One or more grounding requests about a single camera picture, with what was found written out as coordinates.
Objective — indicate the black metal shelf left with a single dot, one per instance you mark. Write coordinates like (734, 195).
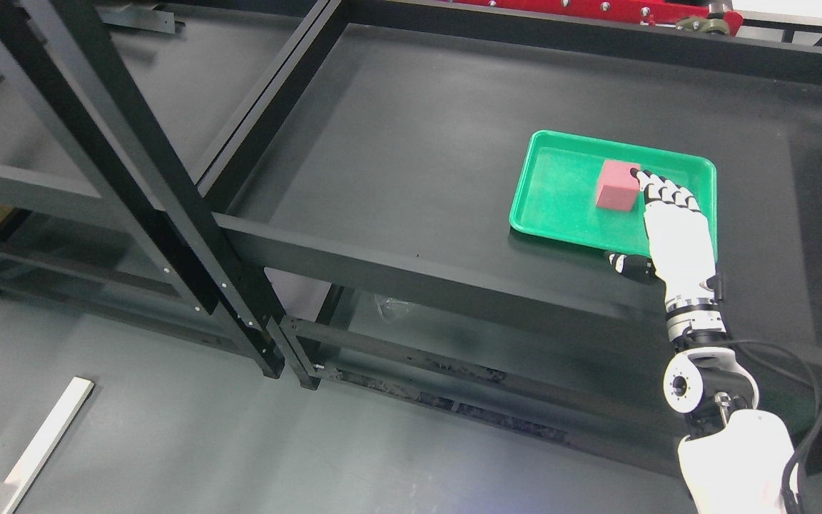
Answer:
(126, 129)

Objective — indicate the black metal shelf middle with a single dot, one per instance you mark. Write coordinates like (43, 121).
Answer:
(382, 152)

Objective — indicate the pink foam block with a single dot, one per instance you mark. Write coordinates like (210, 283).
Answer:
(617, 186)

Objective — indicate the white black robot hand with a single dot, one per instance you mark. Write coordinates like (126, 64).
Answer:
(680, 247)

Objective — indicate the white desk with T-leg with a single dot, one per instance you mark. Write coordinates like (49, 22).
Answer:
(14, 488)

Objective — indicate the black metal shelf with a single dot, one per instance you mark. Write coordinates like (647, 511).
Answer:
(382, 152)
(126, 129)

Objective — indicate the green plastic tray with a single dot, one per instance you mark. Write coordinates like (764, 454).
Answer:
(578, 189)

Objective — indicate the clear plastic bag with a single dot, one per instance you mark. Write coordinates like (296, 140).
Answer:
(391, 308)

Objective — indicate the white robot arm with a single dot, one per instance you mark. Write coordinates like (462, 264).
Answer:
(734, 458)

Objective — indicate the red metal beam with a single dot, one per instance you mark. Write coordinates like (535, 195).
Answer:
(707, 17)

